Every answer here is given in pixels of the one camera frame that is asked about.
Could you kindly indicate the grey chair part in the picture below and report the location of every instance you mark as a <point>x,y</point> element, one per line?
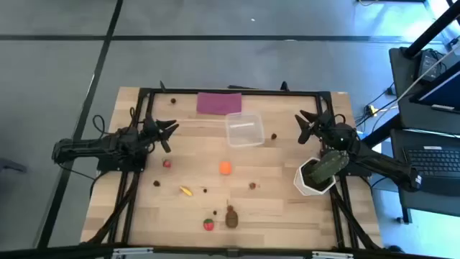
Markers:
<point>10,165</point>

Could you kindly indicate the green cactus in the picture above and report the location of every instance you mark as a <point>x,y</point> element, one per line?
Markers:
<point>328,165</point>

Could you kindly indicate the black desk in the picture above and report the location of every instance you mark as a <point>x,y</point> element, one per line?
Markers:
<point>409,118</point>

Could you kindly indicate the black overhead beam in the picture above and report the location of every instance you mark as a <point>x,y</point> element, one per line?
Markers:
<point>54,252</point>

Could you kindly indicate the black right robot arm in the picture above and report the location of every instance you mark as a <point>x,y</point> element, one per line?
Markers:
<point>381,162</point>

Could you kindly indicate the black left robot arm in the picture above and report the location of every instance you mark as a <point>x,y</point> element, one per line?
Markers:
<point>90,145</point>

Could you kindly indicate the folded purple cloth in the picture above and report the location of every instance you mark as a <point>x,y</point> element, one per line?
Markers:
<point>219,103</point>

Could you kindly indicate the black diagonal desk beam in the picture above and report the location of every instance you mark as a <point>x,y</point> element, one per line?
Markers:
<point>381,131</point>

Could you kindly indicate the black power adapter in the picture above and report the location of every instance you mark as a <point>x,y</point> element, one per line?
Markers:
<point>429,66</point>

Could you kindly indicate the yellow plug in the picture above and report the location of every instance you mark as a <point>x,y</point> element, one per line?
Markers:
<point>372,109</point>

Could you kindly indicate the clear plastic tupperware container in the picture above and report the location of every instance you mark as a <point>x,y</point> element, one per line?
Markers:
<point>248,118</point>

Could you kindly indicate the black metal table frame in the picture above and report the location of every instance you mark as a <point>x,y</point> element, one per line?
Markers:
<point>273,92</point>

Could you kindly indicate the orange toy fruit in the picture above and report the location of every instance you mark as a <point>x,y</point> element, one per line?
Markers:
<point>225,168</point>

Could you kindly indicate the black diagonal pole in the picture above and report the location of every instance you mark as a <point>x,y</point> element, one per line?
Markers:
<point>431,30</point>

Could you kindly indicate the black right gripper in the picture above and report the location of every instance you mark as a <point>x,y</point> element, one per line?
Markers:
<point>325,127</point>

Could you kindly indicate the silver metal bracket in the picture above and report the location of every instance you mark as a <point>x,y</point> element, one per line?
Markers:
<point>133,252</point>
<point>332,255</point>

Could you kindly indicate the red toy strawberry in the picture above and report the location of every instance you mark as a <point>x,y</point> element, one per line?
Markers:
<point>166,164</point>

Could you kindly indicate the black laptop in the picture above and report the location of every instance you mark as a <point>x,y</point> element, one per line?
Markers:
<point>431,162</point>

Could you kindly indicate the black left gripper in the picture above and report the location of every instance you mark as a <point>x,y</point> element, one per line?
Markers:
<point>151,127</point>

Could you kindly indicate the black computer monitor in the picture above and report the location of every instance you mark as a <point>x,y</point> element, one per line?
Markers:
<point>445,93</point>

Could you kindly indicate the small yellow toy banana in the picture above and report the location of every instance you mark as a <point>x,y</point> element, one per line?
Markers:
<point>186,191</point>

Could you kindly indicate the red and green toy fruit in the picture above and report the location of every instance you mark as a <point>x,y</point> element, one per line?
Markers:
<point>208,224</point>

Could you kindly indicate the white hexagonal plant pot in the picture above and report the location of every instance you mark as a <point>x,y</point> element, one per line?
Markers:
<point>300,183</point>

